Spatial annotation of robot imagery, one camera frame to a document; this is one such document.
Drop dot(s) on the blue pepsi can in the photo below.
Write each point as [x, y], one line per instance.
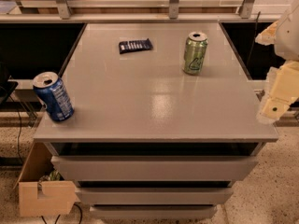
[50, 89]

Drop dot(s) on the green soda can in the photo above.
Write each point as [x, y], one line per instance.
[194, 53]

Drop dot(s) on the cardboard box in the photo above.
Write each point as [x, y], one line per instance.
[42, 198]

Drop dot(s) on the grey drawer cabinet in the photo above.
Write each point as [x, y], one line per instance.
[146, 139]

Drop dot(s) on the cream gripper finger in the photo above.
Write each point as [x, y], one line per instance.
[281, 89]
[268, 36]

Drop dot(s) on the metal frame railing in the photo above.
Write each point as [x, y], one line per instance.
[24, 11]

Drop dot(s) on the dark blue snack bar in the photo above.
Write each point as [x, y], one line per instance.
[134, 46]

